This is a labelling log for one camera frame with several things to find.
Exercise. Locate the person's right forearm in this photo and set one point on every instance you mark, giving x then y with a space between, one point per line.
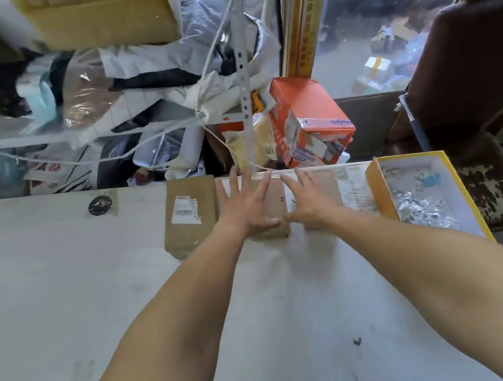
464 286

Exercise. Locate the white plastic bag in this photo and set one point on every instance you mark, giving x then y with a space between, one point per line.
148 61

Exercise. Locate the pile of torn label scraps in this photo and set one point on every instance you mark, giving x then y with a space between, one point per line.
420 207

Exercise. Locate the white plastic bin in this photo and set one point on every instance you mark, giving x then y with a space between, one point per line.
189 148

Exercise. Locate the yellow tray with label scraps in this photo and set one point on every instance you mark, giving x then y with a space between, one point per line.
376 191

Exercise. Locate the person's left hand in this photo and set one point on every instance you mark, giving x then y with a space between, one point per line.
245 208

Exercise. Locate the white perforated metal post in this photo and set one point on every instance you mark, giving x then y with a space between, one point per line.
243 79

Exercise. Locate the grey metal shelf board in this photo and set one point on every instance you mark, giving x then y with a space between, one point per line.
8 142

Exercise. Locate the tall cardboard box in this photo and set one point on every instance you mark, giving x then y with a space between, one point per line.
192 236

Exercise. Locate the black round grommet cover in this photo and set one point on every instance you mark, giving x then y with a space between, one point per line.
100 205

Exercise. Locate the person's left forearm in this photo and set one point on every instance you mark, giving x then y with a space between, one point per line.
162 347

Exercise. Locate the orange printed carton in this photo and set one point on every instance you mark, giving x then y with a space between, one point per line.
308 101

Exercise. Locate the person's right hand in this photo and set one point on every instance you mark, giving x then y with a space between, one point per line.
314 206

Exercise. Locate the folded newspaper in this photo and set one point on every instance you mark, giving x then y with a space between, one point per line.
54 173

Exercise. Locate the beige plastic packet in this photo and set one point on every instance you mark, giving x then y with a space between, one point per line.
262 135

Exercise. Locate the large yellowish cardboard box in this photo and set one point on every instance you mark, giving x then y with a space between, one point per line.
108 24

